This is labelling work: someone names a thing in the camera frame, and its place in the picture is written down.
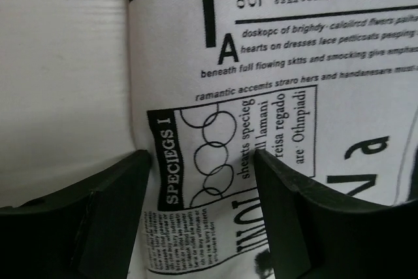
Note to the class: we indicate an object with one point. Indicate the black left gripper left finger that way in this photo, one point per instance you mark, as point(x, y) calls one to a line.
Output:
point(86, 230)

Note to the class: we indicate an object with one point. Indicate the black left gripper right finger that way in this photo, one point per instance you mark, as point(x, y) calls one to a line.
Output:
point(314, 231)

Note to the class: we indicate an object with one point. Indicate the newspaper print cloth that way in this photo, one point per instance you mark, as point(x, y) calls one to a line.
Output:
point(329, 87)

